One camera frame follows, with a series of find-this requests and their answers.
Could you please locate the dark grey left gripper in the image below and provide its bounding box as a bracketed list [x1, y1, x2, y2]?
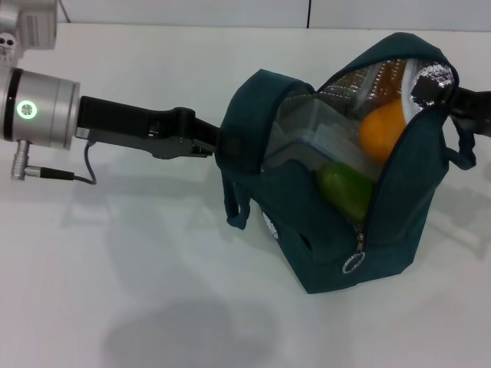
[74, 94, 242, 160]

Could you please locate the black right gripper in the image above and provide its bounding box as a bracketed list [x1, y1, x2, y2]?
[410, 74, 491, 138]

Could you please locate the orange pear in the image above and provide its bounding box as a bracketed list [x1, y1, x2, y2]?
[359, 101, 407, 164]

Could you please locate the clear blue-rimmed food container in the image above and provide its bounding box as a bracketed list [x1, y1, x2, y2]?
[264, 97, 379, 181]

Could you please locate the green cucumber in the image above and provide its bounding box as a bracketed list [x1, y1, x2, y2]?
[316, 163, 375, 223]

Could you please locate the dark teal insulated lunch bag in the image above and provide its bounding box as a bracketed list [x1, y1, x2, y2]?
[214, 32, 477, 295]

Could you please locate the grey left gripper cable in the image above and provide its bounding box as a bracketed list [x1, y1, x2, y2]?
[41, 140, 97, 186]

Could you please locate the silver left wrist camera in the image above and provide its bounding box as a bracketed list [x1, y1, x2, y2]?
[17, 0, 58, 51]

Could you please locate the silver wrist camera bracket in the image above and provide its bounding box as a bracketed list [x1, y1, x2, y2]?
[0, 0, 25, 71]

